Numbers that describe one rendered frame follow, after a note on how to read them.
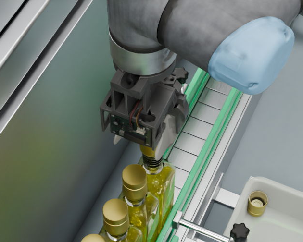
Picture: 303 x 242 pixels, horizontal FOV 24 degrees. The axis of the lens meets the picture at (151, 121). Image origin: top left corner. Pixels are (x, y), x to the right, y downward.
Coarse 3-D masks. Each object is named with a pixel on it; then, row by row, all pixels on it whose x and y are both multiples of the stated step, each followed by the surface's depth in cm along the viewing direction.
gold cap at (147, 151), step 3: (141, 147) 98; (144, 147) 97; (147, 147) 96; (156, 147) 96; (141, 150) 98; (144, 150) 97; (147, 150) 97; (150, 150) 97; (144, 153) 98; (147, 153) 97; (150, 153) 97; (153, 153) 97; (150, 156) 98; (153, 156) 98
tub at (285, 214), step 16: (272, 192) 132; (288, 192) 130; (240, 208) 128; (272, 208) 136; (288, 208) 134; (256, 224) 134; (272, 224) 134; (288, 224) 134; (256, 240) 132; (272, 240) 132; (288, 240) 132
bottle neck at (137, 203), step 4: (144, 196) 100; (128, 200) 99; (132, 200) 98; (136, 200) 98; (140, 200) 99; (144, 200) 100; (128, 204) 100; (132, 204) 99; (136, 204) 99; (140, 204) 100
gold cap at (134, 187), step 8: (128, 168) 96; (136, 168) 96; (128, 176) 95; (136, 176) 95; (144, 176) 95; (128, 184) 94; (136, 184) 94; (144, 184) 95; (128, 192) 96; (136, 192) 96; (144, 192) 97
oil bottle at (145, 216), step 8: (152, 192) 102; (152, 200) 101; (128, 208) 100; (136, 208) 100; (144, 208) 100; (152, 208) 102; (128, 216) 100; (136, 216) 100; (144, 216) 100; (152, 216) 103; (136, 224) 101; (144, 224) 101; (152, 224) 105; (144, 232) 103; (152, 232) 108; (144, 240) 105; (152, 240) 110
